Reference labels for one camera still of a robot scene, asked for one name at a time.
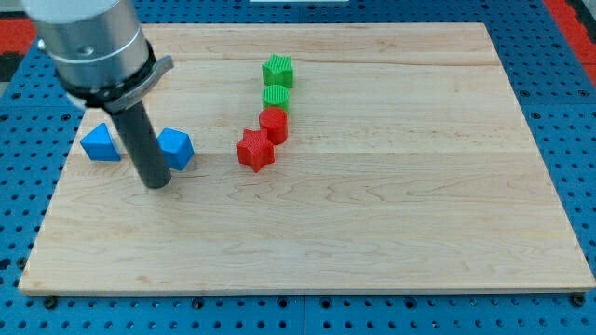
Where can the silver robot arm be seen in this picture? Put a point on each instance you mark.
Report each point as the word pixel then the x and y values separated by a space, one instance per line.
pixel 99 50

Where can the blue triangle block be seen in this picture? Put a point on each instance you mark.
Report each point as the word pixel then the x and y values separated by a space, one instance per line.
pixel 99 146

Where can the wooden board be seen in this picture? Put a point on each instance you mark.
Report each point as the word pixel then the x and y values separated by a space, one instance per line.
pixel 409 168

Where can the red star block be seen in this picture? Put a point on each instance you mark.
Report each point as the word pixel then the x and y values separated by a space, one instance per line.
pixel 255 149

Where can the red cylinder block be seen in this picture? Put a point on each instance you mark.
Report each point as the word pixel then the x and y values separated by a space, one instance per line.
pixel 275 121

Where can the green cylinder block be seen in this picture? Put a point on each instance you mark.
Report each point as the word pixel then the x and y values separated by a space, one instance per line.
pixel 276 96

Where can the green star block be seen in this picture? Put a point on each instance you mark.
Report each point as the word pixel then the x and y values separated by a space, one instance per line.
pixel 278 70

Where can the blue cube block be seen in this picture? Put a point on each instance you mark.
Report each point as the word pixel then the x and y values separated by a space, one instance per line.
pixel 176 147

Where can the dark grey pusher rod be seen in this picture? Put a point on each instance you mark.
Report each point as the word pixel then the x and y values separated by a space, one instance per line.
pixel 137 133

